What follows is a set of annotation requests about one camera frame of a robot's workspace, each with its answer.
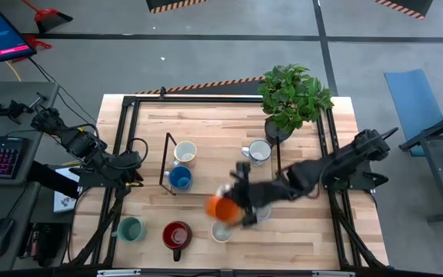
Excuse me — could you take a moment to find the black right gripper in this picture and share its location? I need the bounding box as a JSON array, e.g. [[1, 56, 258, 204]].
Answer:
[[225, 161, 290, 228]]

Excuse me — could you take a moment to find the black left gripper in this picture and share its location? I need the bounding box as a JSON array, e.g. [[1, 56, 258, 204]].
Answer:
[[105, 152, 145, 189]]

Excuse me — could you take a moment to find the orange and white mug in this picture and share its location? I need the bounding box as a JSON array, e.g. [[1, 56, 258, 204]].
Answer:
[[205, 184, 242, 225]]

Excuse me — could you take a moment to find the yellow white patterned mug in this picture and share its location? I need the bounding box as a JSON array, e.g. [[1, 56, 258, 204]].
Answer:
[[210, 219, 235, 244]]

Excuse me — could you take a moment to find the glossy blue mug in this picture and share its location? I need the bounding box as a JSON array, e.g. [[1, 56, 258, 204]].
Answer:
[[163, 165, 194, 192]]

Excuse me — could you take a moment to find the grey green mug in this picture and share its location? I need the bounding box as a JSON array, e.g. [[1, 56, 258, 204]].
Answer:
[[112, 216, 148, 243]]

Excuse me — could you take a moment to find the pink white patterned mug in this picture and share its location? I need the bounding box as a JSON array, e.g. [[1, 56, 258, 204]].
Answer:
[[172, 140, 198, 167]]

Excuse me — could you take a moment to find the white mug dark blue rim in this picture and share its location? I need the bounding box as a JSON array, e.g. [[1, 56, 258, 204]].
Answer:
[[241, 139, 272, 167]]

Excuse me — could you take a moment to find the black mug red inside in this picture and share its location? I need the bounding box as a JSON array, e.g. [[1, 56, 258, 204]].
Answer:
[[162, 221, 194, 262]]

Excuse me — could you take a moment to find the white printed booklet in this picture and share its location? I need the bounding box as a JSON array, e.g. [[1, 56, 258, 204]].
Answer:
[[53, 167, 84, 214]]

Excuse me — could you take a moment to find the black elongated object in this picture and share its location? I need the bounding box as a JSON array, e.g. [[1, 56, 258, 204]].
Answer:
[[26, 160, 82, 200]]

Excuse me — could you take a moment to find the black equipment box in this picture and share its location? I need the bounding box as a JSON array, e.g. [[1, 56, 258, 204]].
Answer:
[[18, 221, 72, 269]]

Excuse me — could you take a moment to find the black hazard striped mat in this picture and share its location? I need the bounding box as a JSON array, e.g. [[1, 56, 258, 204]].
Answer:
[[145, 0, 212, 15], [134, 75, 268, 96], [371, 0, 435, 21]]

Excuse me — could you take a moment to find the potted green plant black pot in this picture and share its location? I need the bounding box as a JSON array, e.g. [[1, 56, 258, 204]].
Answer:
[[258, 63, 335, 146]]

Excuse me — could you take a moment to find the black computer mouse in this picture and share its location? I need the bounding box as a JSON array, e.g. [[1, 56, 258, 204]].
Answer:
[[0, 217, 15, 259]]

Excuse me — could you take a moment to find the red plastic broom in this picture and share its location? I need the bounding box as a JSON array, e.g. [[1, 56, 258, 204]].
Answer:
[[12, 33, 53, 63]]

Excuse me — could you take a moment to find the blue floor mat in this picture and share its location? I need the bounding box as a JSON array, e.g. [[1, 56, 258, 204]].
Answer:
[[383, 68, 443, 157]]

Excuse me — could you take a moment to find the wooden shelf rack black frame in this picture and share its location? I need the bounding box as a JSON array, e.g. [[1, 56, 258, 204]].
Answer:
[[159, 132, 283, 196]]

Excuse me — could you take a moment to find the black metal rig frame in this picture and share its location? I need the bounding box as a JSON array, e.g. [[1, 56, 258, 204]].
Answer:
[[65, 86, 390, 270]]

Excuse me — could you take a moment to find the silver metal bracket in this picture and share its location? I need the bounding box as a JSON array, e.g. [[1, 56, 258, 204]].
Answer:
[[97, 269, 142, 277], [312, 270, 357, 277]]

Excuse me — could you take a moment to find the black clamp mount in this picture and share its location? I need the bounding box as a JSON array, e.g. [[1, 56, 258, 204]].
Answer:
[[0, 92, 48, 125]]

